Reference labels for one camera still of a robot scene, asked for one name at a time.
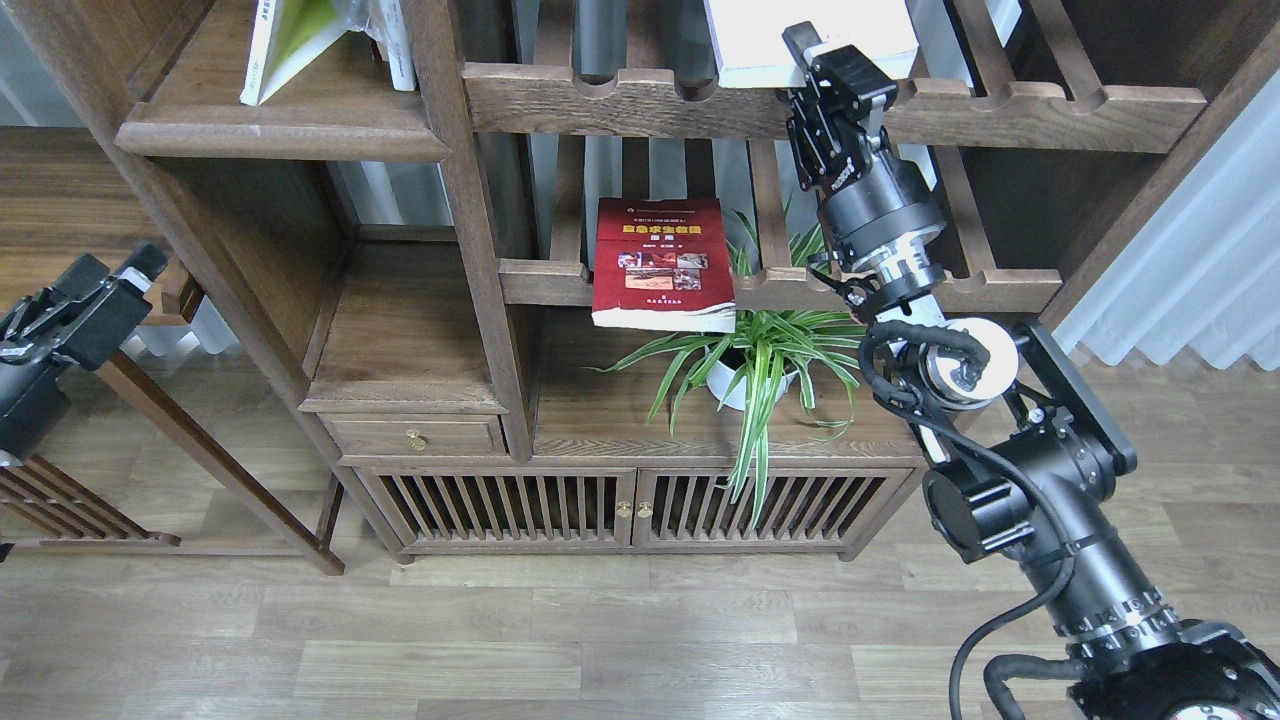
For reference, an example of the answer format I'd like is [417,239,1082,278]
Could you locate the white rolled papers in plastic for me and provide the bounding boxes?
[347,0,417,92]

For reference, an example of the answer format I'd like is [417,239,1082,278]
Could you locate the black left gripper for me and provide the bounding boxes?
[1,242,168,468]

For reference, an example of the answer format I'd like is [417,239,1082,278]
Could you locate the dark wooden bookshelf unit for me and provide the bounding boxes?
[3,1,1277,559]

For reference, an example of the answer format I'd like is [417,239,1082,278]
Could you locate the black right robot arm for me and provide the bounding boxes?
[783,22,1279,719]

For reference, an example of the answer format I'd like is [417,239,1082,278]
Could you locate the yellow green cover book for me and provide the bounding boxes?
[239,0,346,106]

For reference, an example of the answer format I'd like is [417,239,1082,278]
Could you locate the white purple cover book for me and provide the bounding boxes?
[704,1,919,88]

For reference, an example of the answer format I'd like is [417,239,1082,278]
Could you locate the left slatted cabinet door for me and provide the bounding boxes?
[357,468,636,555]

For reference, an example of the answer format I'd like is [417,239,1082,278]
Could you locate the white curtain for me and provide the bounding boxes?
[1053,77,1279,372]

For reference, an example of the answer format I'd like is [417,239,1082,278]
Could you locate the right slatted cabinet door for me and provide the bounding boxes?
[632,468,915,559]

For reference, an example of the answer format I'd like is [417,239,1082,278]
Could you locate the red cover book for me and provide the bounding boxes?
[591,199,736,333]

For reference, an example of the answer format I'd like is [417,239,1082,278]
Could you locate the small wooden drawer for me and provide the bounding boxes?
[319,413,506,457]

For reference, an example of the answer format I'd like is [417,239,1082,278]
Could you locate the white plant pot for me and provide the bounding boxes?
[705,347,799,413]

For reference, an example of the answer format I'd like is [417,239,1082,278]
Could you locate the wooden side table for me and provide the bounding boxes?
[1,127,346,577]

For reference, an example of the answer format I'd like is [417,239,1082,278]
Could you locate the slatted cabinet door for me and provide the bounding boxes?
[357,468,636,555]
[632,468,915,559]

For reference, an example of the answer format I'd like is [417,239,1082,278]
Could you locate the green spider plant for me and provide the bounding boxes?
[590,195,901,527]

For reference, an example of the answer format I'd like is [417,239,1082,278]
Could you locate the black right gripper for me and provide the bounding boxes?
[782,22,946,311]

